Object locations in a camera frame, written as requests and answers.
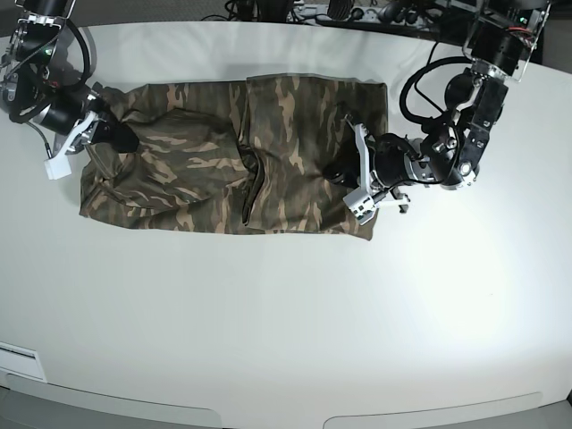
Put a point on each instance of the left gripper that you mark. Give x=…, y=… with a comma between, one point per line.
x=379, y=167

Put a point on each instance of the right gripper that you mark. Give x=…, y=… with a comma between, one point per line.
x=82, y=121

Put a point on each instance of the camouflage T-shirt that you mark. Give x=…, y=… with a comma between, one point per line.
x=237, y=157

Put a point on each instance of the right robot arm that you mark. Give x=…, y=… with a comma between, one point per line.
x=34, y=95

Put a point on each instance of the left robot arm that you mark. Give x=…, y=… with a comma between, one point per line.
x=497, y=48

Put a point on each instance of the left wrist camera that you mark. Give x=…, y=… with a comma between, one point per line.
x=361, y=205

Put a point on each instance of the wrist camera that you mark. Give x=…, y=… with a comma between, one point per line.
x=57, y=168
x=361, y=205

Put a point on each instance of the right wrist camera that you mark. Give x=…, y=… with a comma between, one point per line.
x=57, y=168

